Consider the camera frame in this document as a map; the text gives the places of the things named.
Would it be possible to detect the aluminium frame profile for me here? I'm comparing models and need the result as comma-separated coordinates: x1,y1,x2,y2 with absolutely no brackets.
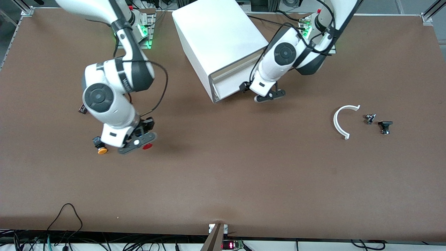
14,0,36,16
420,0,446,25

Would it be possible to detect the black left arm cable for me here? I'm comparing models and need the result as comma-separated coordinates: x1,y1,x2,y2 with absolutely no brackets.
248,0,337,88

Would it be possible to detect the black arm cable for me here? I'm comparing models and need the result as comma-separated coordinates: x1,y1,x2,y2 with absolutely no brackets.
248,0,337,88
113,58,169,119

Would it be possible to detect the grey camera post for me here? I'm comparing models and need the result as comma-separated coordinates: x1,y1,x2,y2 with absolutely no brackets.
200,223,229,251

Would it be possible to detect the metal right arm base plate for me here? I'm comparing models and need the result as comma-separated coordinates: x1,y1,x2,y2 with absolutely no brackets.
132,10,156,50

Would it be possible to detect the black cable bundle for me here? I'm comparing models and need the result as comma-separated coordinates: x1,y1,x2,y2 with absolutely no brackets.
0,229,209,251

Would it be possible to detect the device with red display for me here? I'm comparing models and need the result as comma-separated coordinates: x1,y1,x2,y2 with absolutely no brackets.
222,239,245,251

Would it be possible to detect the white drawer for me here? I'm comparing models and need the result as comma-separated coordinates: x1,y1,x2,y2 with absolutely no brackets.
210,52,266,103

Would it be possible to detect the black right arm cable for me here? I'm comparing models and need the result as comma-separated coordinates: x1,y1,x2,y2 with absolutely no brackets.
113,58,169,119

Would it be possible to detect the white curved plastic arc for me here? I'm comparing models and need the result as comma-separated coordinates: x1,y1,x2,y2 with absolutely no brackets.
333,105,361,140

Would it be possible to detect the black looped cable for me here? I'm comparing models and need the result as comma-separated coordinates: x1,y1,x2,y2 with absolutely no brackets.
46,203,83,242

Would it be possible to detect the white drawer cabinet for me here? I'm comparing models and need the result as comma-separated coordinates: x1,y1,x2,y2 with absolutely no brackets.
172,0,270,104

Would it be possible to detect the black cable across table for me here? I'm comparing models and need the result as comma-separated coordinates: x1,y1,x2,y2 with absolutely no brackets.
247,10,305,28

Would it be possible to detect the yellow mushroom push button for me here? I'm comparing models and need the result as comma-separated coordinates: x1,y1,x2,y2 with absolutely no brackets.
92,136,108,155

